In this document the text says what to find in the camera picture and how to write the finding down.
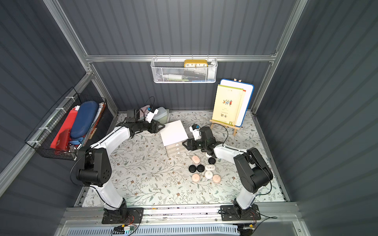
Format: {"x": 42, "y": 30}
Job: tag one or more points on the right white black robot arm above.
{"x": 254, "y": 173}

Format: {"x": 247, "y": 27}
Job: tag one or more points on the black earphone case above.
{"x": 211, "y": 160}
{"x": 200, "y": 168}
{"x": 192, "y": 168}

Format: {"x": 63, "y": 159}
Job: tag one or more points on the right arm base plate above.
{"x": 234, "y": 213}

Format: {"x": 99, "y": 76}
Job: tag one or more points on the white earphone case lower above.
{"x": 209, "y": 175}

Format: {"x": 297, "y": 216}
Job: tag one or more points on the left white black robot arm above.
{"x": 93, "y": 167}

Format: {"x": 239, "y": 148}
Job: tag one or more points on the pink earphone case lower right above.
{"x": 216, "y": 178}

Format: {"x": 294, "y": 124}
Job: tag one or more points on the blue-framed whiteboard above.
{"x": 248, "y": 88}

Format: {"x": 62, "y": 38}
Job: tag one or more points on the black earphone case left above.
{"x": 192, "y": 168}

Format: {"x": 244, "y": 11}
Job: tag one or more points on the white wire wall basket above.
{"x": 171, "y": 70}

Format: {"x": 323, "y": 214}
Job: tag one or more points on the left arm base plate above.
{"x": 123, "y": 216}

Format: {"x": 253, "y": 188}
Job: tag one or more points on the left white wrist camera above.
{"x": 150, "y": 114}

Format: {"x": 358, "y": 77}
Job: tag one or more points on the black earphone case right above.
{"x": 211, "y": 160}

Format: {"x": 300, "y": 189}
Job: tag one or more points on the wooden easel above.
{"x": 226, "y": 124}

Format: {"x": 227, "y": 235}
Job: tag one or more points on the white drawer cabinet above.
{"x": 173, "y": 135}

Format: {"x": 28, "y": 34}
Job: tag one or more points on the pink earphone case lower left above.
{"x": 196, "y": 178}

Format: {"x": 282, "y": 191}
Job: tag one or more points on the grey-blue pencil case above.
{"x": 162, "y": 115}

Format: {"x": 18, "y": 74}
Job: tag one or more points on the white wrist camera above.
{"x": 150, "y": 114}
{"x": 195, "y": 130}

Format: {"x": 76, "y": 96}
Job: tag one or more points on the yellow clock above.
{"x": 195, "y": 63}

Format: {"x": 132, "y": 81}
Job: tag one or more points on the yellow booklet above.
{"x": 229, "y": 104}

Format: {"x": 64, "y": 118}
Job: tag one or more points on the white earphone case open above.
{"x": 210, "y": 167}

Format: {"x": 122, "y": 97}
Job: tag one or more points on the pink pencil case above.
{"x": 143, "y": 112}

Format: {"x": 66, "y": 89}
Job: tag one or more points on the black earphone case middle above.
{"x": 200, "y": 168}

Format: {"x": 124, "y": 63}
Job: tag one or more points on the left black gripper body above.
{"x": 153, "y": 127}

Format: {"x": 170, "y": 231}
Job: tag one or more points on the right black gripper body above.
{"x": 192, "y": 143}

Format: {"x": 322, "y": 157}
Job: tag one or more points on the pink earphone case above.
{"x": 196, "y": 159}
{"x": 196, "y": 178}
{"x": 216, "y": 178}

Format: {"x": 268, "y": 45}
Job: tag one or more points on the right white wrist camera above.
{"x": 195, "y": 130}

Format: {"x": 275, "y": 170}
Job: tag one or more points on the pink earphone case upper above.
{"x": 196, "y": 159}

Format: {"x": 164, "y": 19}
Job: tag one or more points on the navy blue case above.
{"x": 84, "y": 119}

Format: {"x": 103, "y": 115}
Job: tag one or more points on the red folder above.
{"x": 61, "y": 140}

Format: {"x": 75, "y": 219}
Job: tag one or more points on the black wire side basket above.
{"x": 45, "y": 133}

